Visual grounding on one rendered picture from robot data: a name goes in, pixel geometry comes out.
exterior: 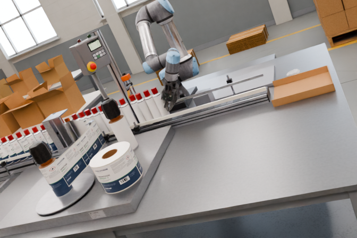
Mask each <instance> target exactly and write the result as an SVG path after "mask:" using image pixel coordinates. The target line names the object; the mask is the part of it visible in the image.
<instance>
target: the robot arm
mask: <svg viewBox="0 0 357 238"><path fill-rule="evenodd" d="M173 13H174V10H173V8H172V6H171V4H170V3H169V1H168V0H156V1H154V2H152V3H149V4H147V5H145V6H143V7H142V8H141V9H140V10H139V11H138V13H137V17H136V20H135V26H136V29H137V30H138V32H139V35H140V39H141V43H142V48H143V52H144V56H145V59H146V61H145V62H144V63H143V64H142V66H143V69H144V71H145V72H146V73H147V74H151V73H154V72H156V71H158V70H160V69H163V68H164V69H163V70H161V71H160V72H159V77H160V80H161V81H162V83H163V85H164V89H163V90H162V92H161V100H162V99H163V100H164V108H166V110H167V111H168V112H169V111H170V110H171V109H172V108H173V106H174V104H176V101H177V100H178V99H180V91H179V90H181V91H182V93H185V95H186V97H187V96H189V95H190V94H189V92H188V91H187V89H186V88H185V87H184V86H183V85H182V81H184V80H187V79H189V78H191V77H194V76H196V75H198V74H199V68H198V63H197V60H196V58H195V57H192V55H190V54H188V52H187V50H186V48H185V45H184V43H183V41H182V39H181V37H180V35H179V32H178V30H177V28H176V26H175V24H174V22H173V17H174V16H173ZM154 22H156V23H157V24H158V25H160V26H161V28H162V30H163V32H164V34H165V36H166V38H167V41H168V43H169V45H170V47H171V48H170V49H169V50H168V51H167V52H166V53H164V54H162V55H159V56H158V55H157V52H156V47H155V43H154V40H153V37H152V33H151V24H152V23H154ZM168 102H170V105H169V103H168ZM177 103H178V102H177ZM168 105H169V106H168Z"/></svg>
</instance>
